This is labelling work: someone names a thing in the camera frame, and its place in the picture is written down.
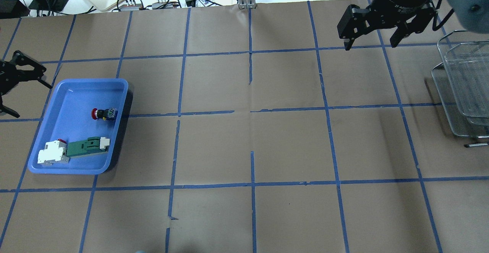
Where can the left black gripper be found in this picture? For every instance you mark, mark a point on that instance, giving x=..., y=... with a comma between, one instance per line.
x=16, y=71

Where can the red emergency stop button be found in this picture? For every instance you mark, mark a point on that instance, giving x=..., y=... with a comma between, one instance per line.
x=109, y=114

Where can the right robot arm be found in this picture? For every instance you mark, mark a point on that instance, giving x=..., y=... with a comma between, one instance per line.
x=471, y=14

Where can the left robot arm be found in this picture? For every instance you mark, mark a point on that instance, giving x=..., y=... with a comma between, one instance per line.
x=21, y=68

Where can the blue plastic tray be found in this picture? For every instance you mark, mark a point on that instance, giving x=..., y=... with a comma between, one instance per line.
x=68, y=118

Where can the white circuit breaker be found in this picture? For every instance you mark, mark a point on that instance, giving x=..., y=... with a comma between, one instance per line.
x=54, y=152

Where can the metal wire mesh shelf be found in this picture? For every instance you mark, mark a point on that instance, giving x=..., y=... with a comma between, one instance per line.
x=462, y=83

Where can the green white switch part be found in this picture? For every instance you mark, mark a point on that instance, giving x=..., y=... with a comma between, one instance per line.
x=90, y=146

